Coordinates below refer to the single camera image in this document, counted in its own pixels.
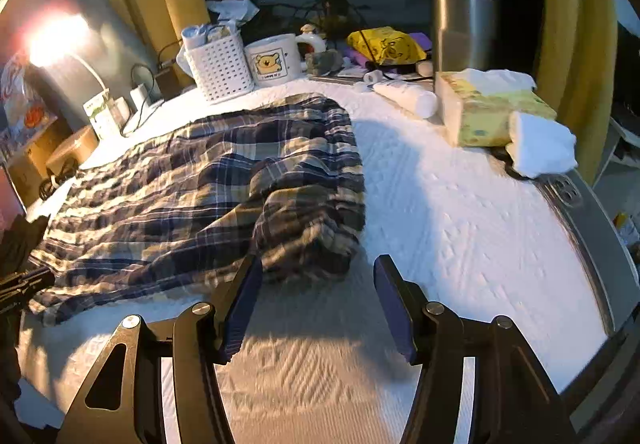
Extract white tube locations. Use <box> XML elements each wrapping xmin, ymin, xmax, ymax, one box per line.
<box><xmin>372</xmin><ymin>81</ymin><xmax>438</xmax><ymax>119</ymax></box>

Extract white power strip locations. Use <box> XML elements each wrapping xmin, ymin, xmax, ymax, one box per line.
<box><xmin>112</xmin><ymin>84</ymin><xmax>166</xmax><ymax>125</ymax></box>

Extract yellow tissue pack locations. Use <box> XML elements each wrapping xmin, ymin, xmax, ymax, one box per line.
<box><xmin>434</xmin><ymin>69</ymin><xmax>558</xmax><ymax>147</ymax></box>

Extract white and green box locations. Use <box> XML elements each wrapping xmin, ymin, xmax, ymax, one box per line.
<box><xmin>82</xmin><ymin>92</ymin><xmax>123</xmax><ymax>140</ymax></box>

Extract black coiled cable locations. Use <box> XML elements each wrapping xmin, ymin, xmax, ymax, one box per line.
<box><xmin>39</xmin><ymin>169</ymin><xmax>76</xmax><ymax>200</ymax></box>

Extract cardboard box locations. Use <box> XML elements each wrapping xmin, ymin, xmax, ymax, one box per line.
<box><xmin>5</xmin><ymin>117</ymin><xmax>76</xmax><ymax>205</ymax></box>

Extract brown paper bowl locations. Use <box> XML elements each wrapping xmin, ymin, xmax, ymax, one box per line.
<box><xmin>46</xmin><ymin>125</ymin><xmax>98</xmax><ymax>175</ymax></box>

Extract folded white tissue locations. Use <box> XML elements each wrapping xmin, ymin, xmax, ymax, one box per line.
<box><xmin>506</xmin><ymin>111</ymin><xmax>578</xmax><ymax>177</ymax></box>

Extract small grey plush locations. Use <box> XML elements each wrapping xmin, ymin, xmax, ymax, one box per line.
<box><xmin>305</xmin><ymin>50</ymin><xmax>343</xmax><ymax>75</ymax></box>

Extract white quilted cover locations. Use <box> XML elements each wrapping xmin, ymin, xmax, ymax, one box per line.
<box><xmin>15</xmin><ymin>74</ymin><xmax>616</xmax><ymax>444</ymax></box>

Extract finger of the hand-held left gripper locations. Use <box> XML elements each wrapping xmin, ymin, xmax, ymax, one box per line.
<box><xmin>0</xmin><ymin>268</ymin><xmax>56</xmax><ymax>316</ymax></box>
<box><xmin>0</xmin><ymin>213</ymin><xmax>51</xmax><ymax>271</ymax></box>

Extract crumpled white paper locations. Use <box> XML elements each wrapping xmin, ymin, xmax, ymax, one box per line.
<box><xmin>206</xmin><ymin>0</ymin><xmax>260</xmax><ymax>25</ymax></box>

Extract black power adapter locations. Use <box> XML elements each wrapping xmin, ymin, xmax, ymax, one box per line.
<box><xmin>157</xmin><ymin>67</ymin><xmax>181</xmax><ymax>98</ymax></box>

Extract printed snack bag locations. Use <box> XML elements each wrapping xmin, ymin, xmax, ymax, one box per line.
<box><xmin>0</xmin><ymin>52</ymin><xmax>56</xmax><ymax>135</ymax></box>

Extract white plastic basket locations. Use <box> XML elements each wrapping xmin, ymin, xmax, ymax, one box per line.
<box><xmin>181</xmin><ymin>24</ymin><xmax>256</xmax><ymax>104</ymax></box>

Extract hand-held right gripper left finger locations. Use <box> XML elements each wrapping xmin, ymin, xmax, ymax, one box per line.
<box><xmin>57</xmin><ymin>254</ymin><xmax>264</xmax><ymax>444</ymax></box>

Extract white desk lamp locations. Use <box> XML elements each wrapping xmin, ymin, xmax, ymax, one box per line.
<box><xmin>25</xmin><ymin>14</ymin><xmax>111</xmax><ymax>100</ymax></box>

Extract steel tumbler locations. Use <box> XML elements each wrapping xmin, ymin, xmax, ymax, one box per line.
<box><xmin>431</xmin><ymin>0</ymin><xmax>501</xmax><ymax>75</ymax></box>

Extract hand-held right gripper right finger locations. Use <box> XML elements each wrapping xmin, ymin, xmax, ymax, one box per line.
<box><xmin>373</xmin><ymin>254</ymin><xmax>576</xmax><ymax>444</ymax></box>

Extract tablet with red screen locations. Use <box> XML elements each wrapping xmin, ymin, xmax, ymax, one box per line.
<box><xmin>0</xmin><ymin>163</ymin><xmax>26</xmax><ymax>225</ymax></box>

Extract grey curtain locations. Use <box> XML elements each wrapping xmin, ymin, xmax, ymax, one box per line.
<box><xmin>0</xmin><ymin>0</ymin><xmax>166</xmax><ymax>90</ymax></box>

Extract yellow bear print bag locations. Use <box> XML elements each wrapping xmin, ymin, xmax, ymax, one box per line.
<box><xmin>347</xmin><ymin>26</ymin><xmax>428</xmax><ymax>65</ymax></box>

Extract plaid flannel shirt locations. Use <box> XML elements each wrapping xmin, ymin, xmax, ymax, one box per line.
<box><xmin>27</xmin><ymin>94</ymin><xmax>368</xmax><ymax>327</ymax></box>

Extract white bear print mug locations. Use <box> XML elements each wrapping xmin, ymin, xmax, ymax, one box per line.
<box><xmin>244</xmin><ymin>33</ymin><xmax>326</xmax><ymax>85</ymax></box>

